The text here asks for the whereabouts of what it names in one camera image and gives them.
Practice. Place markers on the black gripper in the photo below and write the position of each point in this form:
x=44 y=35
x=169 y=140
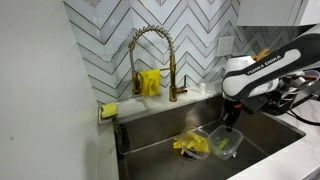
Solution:
x=231 y=111

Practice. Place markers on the clear plastic lunch box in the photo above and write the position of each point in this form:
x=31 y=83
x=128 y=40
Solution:
x=230 y=143

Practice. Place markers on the green plastic spoon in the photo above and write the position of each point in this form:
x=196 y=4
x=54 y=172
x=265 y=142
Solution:
x=222 y=144

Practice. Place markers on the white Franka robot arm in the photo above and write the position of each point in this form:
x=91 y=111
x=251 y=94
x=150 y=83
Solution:
x=266 y=63

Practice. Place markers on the small silver sink fitting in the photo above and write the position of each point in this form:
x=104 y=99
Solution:
x=234 y=154

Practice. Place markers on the black sink drain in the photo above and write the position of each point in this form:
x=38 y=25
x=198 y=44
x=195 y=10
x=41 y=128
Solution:
x=185 y=156

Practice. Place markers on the black dish rack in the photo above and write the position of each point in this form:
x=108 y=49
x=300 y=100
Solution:
x=280 y=105

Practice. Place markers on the stainless steel sink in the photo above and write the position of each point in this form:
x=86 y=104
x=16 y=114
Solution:
x=160 y=126

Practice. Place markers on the metal sink caddy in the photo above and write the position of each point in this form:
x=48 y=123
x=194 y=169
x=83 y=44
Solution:
x=122 y=140

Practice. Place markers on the yellow rubber glove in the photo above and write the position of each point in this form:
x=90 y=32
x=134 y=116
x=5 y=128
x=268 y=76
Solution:
x=191 y=141

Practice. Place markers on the stainless steel bowl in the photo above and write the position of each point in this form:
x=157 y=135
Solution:
x=288 y=88

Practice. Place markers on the wooden cutting board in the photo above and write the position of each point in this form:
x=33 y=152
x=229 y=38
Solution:
x=263 y=53

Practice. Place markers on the gold spring kitchen faucet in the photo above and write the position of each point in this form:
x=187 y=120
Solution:
x=171 y=66

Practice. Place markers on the yellow cloth on faucet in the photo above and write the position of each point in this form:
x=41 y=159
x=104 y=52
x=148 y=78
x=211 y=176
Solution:
x=150 y=82

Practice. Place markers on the clear plastic sponge tray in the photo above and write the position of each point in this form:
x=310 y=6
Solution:
x=133 y=106

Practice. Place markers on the pale blue bowl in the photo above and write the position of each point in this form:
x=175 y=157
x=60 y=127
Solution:
x=313 y=72

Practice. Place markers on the white upper cabinet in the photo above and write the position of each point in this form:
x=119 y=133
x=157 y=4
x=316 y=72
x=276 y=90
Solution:
x=266 y=11

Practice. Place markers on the yellow sponge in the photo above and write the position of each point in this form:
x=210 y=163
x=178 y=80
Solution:
x=109 y=110

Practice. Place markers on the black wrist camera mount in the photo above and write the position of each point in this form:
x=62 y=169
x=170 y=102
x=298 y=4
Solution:
x=255 y=104

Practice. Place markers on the white wall outlet plate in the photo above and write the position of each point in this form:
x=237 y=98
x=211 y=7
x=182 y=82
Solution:
x=225 y=46

